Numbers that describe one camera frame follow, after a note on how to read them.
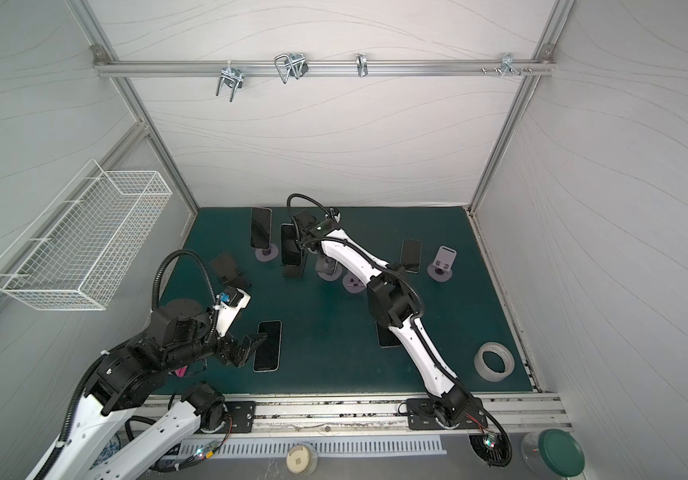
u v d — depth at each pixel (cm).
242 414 73
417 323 63
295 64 76
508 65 76
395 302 62
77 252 68
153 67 77
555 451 60
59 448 40
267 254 107
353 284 95
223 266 96
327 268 73
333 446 70
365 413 75
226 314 56
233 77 79
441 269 96
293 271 101
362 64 78
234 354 58
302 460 59
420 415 73
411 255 110
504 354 81
